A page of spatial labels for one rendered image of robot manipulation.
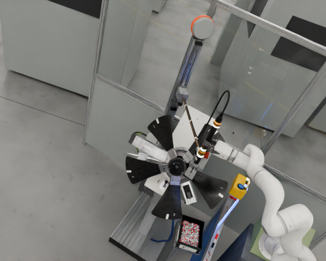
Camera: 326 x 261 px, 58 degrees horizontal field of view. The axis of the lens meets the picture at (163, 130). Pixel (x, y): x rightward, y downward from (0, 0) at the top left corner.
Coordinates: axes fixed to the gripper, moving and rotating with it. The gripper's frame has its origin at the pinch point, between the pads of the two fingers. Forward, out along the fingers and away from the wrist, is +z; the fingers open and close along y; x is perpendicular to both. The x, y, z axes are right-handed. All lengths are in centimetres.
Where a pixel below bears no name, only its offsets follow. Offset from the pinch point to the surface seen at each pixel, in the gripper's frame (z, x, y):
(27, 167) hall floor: 149, -150, 8
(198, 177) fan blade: -6.2, -30.0, 0.2
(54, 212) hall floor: 93, -149, -16
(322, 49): -35, 55, 70
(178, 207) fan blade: -4, -51, -13
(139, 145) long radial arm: 41, -38, 7
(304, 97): -43, 21, 71
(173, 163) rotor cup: 12.6, -26.2, -4.8
